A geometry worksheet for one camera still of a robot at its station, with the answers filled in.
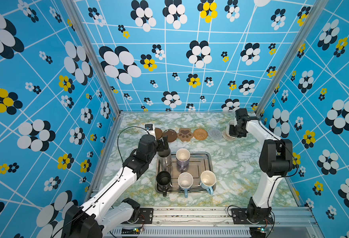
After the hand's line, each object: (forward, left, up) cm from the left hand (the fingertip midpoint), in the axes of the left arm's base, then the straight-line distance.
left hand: (160, 135), depth 79 cm
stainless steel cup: (-9, -2, -13) cm, 16 cm away
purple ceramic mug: (-1, -13, -21) cm, 24 cm away
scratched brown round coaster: (+16, -5, -21) cm, 26 cm away
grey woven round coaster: (+17, -36, -21) cm, 45 cm away
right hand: (+13, -47, -14) cm, 51 cm away
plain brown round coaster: (+18, +5, -22) cm, 29 cm away
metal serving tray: (-5, -23, -23) cm, 32 cm away
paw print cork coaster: (+16, -14, -21) cm, 30 cm away
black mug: (-17, -1, -21) cm, 28 cm away
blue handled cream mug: (-16, -26, -19) cm, 37 cm away
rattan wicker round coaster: (+17, -26, -21) cm, 37 cm away
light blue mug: (-17, -14, -20) cm, 29 cm away
